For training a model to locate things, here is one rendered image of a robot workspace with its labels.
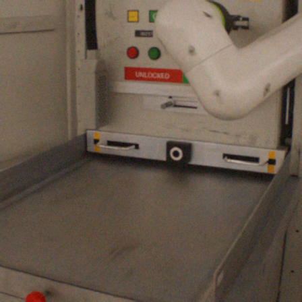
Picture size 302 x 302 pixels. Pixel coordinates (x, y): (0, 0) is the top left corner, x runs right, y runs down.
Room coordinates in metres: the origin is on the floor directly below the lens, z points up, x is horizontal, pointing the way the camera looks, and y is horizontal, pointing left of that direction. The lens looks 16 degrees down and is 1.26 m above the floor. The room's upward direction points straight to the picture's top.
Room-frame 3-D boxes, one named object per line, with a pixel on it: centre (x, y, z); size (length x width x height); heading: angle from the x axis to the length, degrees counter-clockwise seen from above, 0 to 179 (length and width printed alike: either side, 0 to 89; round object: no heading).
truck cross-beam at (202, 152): (1.34, -0.08, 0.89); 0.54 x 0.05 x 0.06; 68
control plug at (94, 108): (1.35, 0.15, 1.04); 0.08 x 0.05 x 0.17; 158
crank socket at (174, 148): (1.31, -0.06, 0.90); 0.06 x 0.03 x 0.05; 68
